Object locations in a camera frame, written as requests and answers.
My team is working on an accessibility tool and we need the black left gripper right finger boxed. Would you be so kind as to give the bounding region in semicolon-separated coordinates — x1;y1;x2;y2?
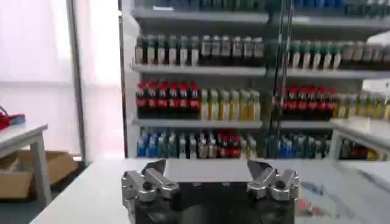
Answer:
246;159;300;202

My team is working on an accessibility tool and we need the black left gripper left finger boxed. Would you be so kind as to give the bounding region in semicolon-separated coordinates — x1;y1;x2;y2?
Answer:
121;158;180;204

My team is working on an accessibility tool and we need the shelf unit with drink bottles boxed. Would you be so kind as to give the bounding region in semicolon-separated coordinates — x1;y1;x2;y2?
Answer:
274;0;390;161
119;0;277;159

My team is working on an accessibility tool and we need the brown cardboard box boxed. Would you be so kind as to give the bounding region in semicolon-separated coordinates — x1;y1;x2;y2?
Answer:
0;150;80;200

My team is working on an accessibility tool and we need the white table with grey legs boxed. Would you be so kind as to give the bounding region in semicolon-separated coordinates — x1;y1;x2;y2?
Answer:
327;117;390;161

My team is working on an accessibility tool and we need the white side table with clothes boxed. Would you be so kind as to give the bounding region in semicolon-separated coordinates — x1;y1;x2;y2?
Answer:
0;121;52;205

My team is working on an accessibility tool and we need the red cloth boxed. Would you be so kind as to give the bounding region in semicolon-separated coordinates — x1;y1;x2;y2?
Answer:
0;105;27;131

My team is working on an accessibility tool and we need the grey window frame post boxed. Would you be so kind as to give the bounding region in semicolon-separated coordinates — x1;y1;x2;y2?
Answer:
65;0;88;163

